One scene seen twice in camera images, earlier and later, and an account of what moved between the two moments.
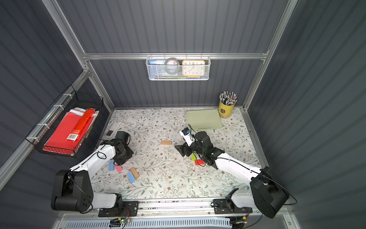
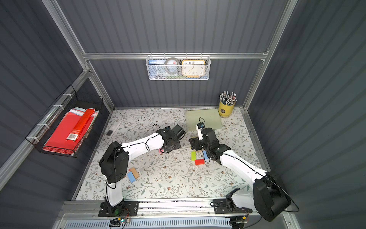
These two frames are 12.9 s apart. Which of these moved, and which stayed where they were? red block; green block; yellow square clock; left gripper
Moved: left gripper
Stayed: red block; green block; yellow square clock
